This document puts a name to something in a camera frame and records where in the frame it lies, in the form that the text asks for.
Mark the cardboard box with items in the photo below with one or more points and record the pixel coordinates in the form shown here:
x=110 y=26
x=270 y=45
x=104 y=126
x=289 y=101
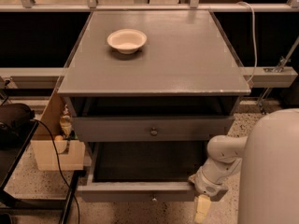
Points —
x=52 y=152

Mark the white paper bowl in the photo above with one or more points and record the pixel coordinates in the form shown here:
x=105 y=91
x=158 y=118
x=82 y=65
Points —
x=127 y=41

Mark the grey top drawer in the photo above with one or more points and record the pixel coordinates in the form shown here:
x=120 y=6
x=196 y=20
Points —
x=150 y=129

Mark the grey drawer cabinet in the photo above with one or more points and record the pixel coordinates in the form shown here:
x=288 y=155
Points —
x=184 y=69

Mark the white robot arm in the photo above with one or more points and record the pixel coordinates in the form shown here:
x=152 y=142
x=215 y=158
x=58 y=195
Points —
x=268 y=163

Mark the metal rail frame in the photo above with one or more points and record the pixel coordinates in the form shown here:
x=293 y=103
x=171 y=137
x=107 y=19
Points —
x=45 y=78

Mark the black side table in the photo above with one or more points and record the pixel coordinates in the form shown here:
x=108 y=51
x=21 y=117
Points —
x=19 y=177

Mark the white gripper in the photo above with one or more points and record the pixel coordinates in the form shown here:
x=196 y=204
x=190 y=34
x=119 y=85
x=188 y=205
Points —
x=209 y=185

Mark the grey drawer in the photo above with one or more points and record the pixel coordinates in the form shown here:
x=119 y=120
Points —
x=150 y=129
x=143 y=171

